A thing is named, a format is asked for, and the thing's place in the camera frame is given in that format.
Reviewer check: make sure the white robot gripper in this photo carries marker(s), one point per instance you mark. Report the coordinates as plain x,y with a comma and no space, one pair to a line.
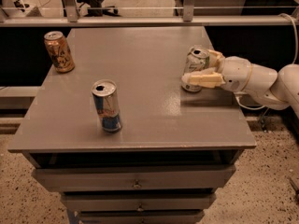
235,72

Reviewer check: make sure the green white 7up can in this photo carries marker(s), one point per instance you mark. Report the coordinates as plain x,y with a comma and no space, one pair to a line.
197,59

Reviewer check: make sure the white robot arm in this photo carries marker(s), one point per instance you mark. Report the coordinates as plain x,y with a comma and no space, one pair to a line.
266,86

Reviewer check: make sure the blue silver Red Bull can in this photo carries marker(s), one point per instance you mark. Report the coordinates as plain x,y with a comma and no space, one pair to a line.
106,104

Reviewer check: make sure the gold brown soda can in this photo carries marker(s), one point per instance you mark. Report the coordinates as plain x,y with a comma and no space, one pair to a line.
59,51

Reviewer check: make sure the grey drawer cabinet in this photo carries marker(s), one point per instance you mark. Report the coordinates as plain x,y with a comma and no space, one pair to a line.
174,148

